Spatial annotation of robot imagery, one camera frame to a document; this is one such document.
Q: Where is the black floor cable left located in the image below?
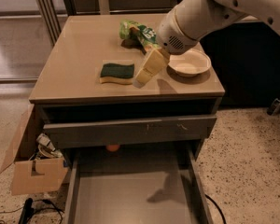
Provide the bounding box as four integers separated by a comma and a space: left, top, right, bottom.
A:
0, 198, 65, 224

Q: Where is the grey open middle drawer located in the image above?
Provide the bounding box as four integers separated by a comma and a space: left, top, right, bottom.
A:
64, 146, 214, 224

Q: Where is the black floor cable right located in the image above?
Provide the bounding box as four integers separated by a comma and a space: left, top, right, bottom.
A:
204, 194, 228, 224

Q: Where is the clutter inside cardboard box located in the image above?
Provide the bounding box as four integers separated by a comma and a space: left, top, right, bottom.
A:
31, 133, 63, 160

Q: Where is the white paper bowl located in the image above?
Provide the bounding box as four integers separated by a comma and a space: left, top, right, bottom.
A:
169, 49, 211, 77

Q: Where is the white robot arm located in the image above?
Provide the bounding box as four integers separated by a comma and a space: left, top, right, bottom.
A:
135, 0, 280, 87

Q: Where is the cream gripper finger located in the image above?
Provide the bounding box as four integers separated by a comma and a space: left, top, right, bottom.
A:
133, 48, 170, 88

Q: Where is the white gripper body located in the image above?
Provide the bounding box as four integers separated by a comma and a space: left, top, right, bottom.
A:
156, 9, 197, 55

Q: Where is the cardboard box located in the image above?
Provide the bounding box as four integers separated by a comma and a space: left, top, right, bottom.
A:
0, 105, 69, 195

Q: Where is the grey drawer cabinet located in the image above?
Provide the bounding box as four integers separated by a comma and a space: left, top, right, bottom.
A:
30, 14, 224, 224

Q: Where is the grey top drawer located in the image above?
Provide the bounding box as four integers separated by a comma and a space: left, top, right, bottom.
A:
44, 115, 217, 149

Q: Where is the green and yellow sponge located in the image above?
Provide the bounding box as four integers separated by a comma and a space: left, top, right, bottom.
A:
100, 63, 134, 85

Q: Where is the black device on floor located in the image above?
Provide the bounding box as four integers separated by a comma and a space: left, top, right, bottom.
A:
18, 198, 34, 224

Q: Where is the black floor cable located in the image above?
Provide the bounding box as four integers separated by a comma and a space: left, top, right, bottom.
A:
204, 194, 228, 224
0, 198, 65, 224

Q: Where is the orange ball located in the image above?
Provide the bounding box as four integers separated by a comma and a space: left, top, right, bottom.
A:
105, 145, 120, 152

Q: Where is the dark floor bracket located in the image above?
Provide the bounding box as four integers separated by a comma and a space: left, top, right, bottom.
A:
267, 98, 280, 116

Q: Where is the green snack bag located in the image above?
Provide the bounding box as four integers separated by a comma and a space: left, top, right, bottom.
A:
119, 20, 168, 56

